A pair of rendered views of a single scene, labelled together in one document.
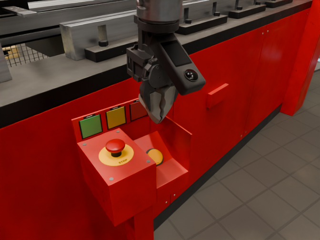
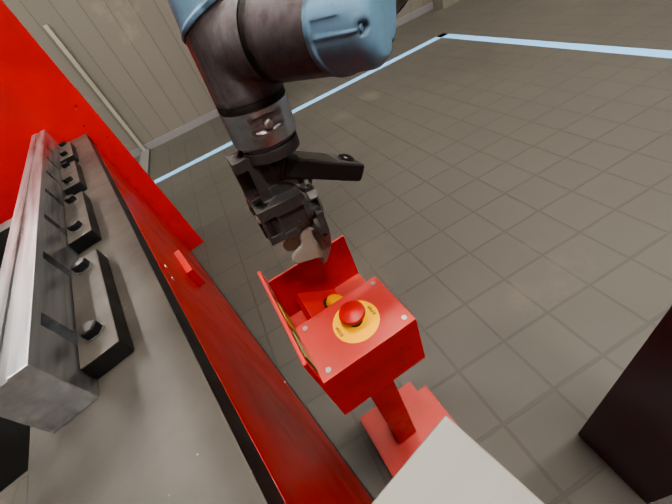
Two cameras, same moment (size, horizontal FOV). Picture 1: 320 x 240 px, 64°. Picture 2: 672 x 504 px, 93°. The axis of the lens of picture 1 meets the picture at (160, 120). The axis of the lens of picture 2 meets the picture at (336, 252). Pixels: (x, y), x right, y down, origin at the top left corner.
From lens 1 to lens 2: 0.45 m
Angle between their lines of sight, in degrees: 52
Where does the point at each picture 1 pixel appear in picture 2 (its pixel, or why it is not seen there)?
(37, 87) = (198, 443)
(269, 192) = not seen: hidden behind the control
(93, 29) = (45, 335)
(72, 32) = (42, 368)
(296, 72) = (159, 206)
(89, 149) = (342, 359)
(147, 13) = (284, 128)
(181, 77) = (351, 162)
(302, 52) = (141, 186)
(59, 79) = (181, 403)
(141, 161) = (371, 290)
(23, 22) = not seen: outside the picture
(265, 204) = not seen: hidden behind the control
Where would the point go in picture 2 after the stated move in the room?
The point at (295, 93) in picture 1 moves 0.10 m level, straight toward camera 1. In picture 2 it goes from (181, 223) to (188, 226)
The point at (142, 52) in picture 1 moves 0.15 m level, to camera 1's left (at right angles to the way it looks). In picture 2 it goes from (277, 197) to (237, 297)
